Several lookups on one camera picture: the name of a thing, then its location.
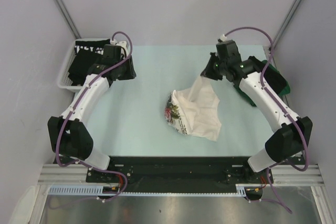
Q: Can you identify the white plastic laundry basket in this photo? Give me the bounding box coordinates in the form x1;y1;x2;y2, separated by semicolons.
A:
57;38;107;92

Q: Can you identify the white floral print t-shirt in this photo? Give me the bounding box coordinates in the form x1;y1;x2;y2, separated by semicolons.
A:
164;76;222;142

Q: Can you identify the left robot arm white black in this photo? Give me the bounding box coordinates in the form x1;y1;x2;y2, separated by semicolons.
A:
47;39;136;182

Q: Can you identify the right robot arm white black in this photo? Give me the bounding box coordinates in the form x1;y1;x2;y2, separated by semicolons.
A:
201;39;313;183

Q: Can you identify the black t-shirt white lettering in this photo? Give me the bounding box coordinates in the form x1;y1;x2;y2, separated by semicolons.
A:
68;39;110;86

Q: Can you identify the folded black t-shirt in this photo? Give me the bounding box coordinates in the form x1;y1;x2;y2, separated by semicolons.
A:
248;56;290;97

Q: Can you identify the folded green t-shirt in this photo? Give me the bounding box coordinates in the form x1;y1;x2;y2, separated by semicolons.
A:
233;65;291;107

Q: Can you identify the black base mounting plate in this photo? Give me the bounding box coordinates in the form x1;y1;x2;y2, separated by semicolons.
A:
85;156;276;194

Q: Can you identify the left rear aluminium post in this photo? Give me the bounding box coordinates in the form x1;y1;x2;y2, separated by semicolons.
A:
53;0;81;39

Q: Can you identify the light blue cable duct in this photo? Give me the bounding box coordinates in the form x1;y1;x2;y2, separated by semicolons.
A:
49;185;246;197

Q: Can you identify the aluminium front frame rail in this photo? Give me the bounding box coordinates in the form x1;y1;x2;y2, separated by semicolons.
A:
37;164;324;187

